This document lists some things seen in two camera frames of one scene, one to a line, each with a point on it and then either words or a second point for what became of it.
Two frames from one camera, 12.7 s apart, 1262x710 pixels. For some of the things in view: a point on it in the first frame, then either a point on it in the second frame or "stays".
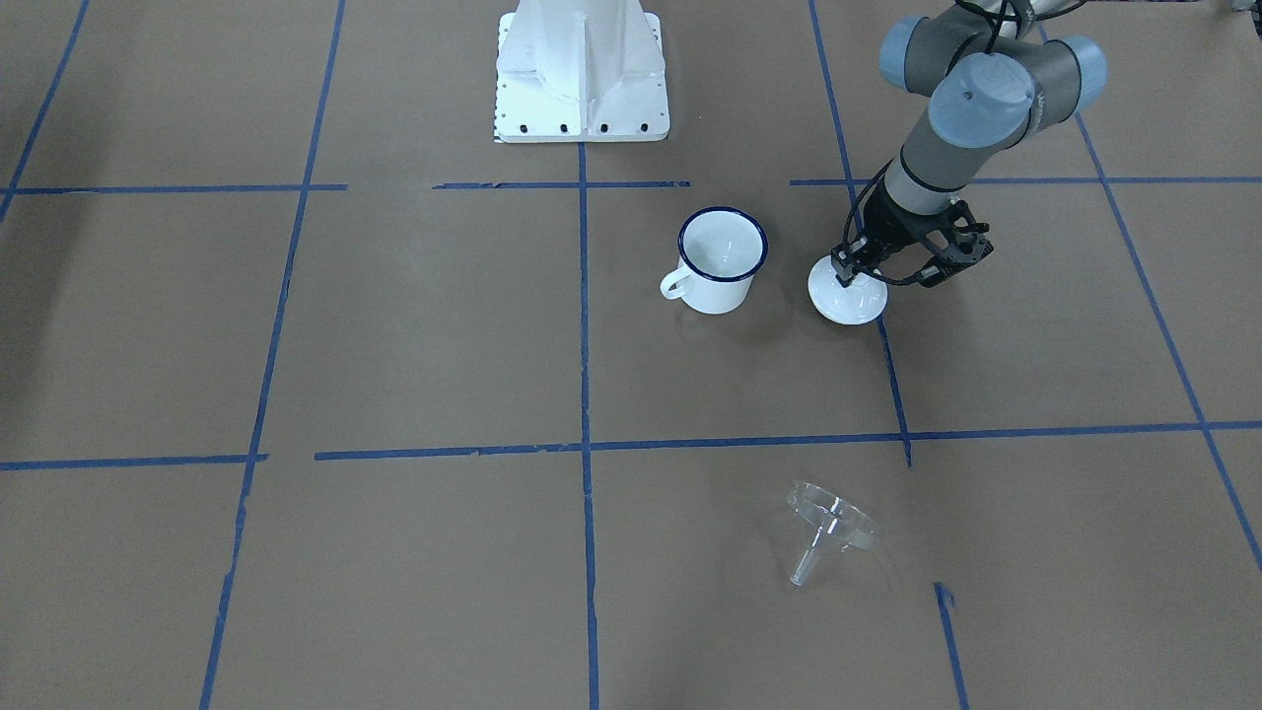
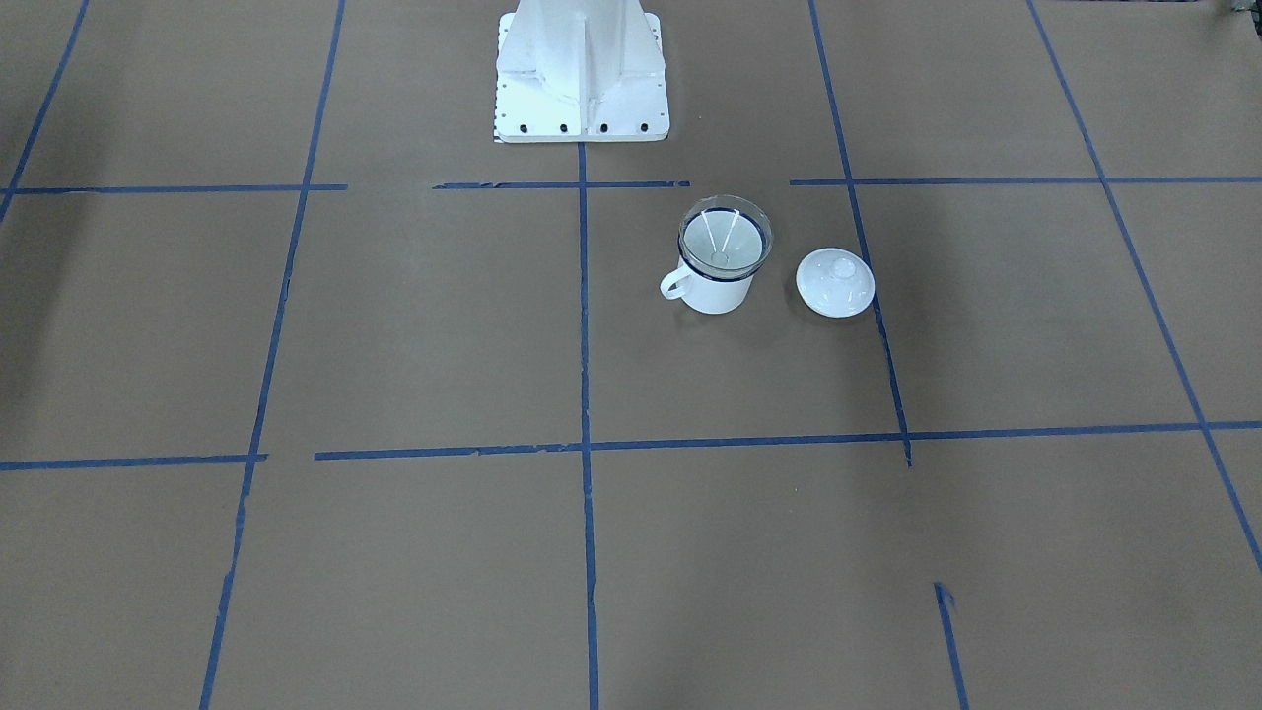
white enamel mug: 720,250 stays
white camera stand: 580,71 stays
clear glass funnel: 837,523 → 725,237
